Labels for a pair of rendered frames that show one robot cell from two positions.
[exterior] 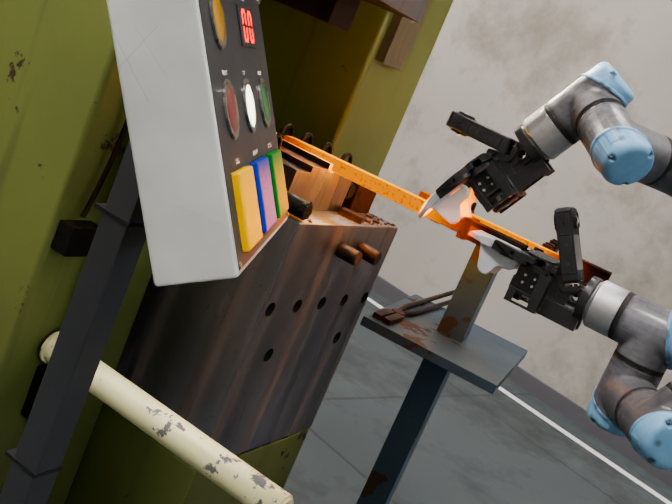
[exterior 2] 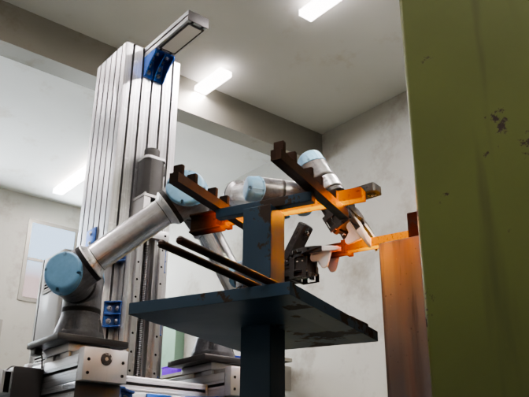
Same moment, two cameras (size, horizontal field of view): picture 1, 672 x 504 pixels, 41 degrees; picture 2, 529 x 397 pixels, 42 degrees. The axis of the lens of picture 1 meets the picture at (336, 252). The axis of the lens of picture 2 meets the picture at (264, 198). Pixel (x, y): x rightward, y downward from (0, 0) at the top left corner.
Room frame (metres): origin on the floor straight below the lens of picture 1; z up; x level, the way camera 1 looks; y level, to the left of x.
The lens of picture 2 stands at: (3.15, -0.07, 0.42)
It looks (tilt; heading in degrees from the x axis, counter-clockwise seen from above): 23 degrees up; 191
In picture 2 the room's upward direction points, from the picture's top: straight up
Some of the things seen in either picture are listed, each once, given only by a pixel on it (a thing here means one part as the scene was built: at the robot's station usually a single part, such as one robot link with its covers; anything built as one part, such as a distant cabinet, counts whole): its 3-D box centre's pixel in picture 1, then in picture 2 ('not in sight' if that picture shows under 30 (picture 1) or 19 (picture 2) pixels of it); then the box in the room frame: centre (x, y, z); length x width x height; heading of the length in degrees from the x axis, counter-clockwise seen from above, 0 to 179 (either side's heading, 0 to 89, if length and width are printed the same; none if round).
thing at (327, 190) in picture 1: (228, 138); not in sight; (1.59, 0.26, 0.96); 0.42 x 0.20 x 0.09; 65
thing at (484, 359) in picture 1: (449, 338); (263, 323); (1.92, -0.30, 0.70); 0.40 x 0.30 x 0.02; 163
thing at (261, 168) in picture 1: (259, 194); not in sight; (0.96, 0.10, 1.01); 0.07 x 0.05 x 0.07; 0
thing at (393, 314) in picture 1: (426, 304); (283, 293); (2.06, -0.24, 0.71); 0.60 x 0.04 x 0.01; 160
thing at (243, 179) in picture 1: (242, 207); not in sight; (0.86, 0.10, 1.01); 0.07 x 0.05 x 0.07; 0
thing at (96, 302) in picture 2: not in sight; (83, 287); (1.21, -1.00, 0.98); 0.13 x 0.12 x 0.14; 6
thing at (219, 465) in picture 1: (160, 423); not in sight; (1.15, 0.13, 0.62); 0.44 x 0.05 x 0.05; 65
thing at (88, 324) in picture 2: not in sight; (79, 325); (1.21, -1.00, 0.87); 0.15 x 0.15 x 0.10
